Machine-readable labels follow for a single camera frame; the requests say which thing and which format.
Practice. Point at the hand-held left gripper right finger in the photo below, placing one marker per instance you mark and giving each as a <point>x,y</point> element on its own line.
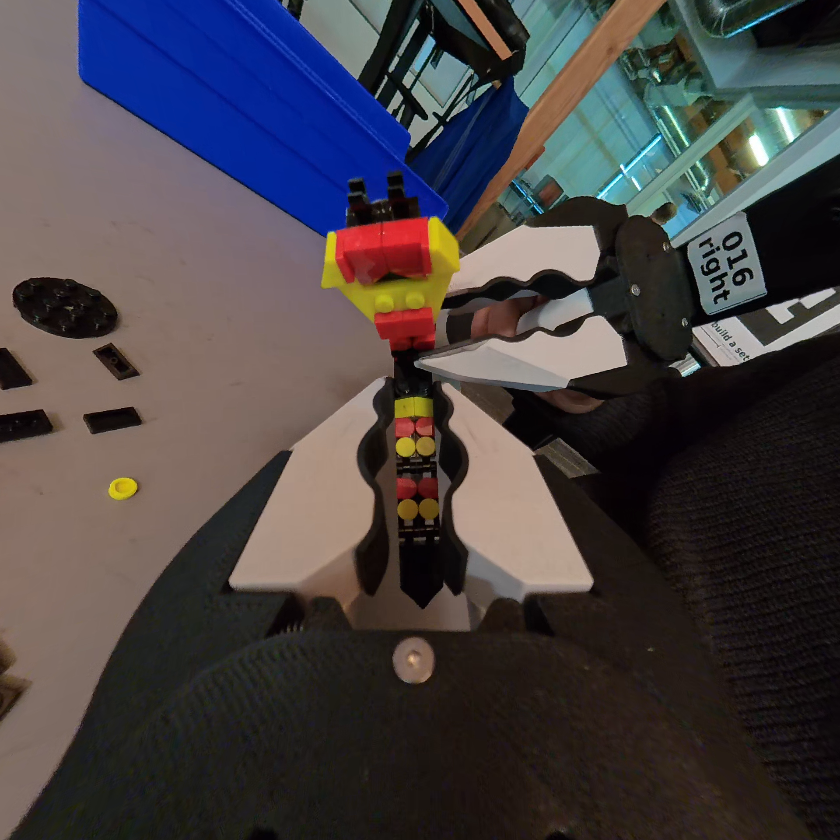
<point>518,525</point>

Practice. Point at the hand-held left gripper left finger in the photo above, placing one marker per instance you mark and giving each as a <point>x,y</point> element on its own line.
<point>308,525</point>

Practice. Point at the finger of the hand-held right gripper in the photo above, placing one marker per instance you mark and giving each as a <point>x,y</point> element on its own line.
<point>525,361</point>
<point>525,253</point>

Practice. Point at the red yellow lego snake model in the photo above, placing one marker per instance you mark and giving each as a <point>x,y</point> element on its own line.
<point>394,262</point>

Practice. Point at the pile of lego pieces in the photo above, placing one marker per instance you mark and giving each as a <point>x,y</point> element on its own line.
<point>111,420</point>

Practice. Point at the person's right forearm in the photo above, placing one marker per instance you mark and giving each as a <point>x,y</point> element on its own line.
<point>590,439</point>

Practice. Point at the round black lego plate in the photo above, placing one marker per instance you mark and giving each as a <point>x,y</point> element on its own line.
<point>64,307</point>

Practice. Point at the person's right hand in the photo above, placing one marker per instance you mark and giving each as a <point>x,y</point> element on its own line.
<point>502,320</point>

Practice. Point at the blue cloth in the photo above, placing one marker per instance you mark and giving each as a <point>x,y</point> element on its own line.
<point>472,164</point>

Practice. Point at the blue plastic bin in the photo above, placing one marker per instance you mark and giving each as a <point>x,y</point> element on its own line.
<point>229,98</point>

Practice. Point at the wooden post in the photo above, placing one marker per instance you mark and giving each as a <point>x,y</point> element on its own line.
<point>577,85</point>

